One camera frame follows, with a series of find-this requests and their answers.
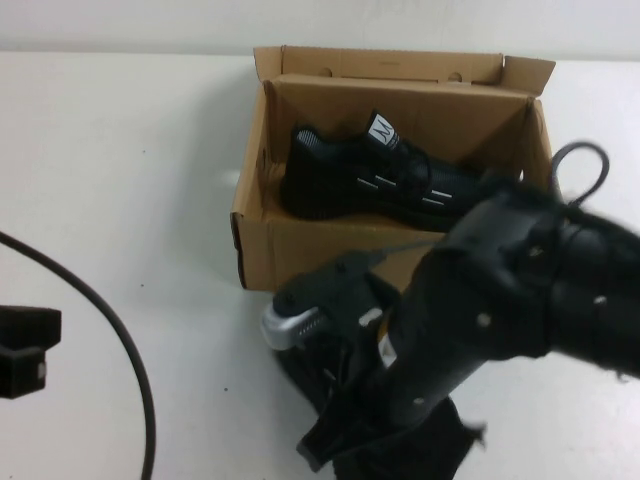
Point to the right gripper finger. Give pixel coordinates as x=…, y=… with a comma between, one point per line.
x=345, y=437

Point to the brown cardboard shoe box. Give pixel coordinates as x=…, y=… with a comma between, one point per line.
x=325, y=90

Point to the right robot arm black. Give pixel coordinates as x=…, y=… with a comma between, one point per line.
x=600, y=280

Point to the black mesh sneaker white stripes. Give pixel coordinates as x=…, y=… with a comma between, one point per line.
x=350, y=185
x=330, y=395

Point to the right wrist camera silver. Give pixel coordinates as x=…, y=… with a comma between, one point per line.
x=295, y=320

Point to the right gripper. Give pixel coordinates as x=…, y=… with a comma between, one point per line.
x=460, y=310

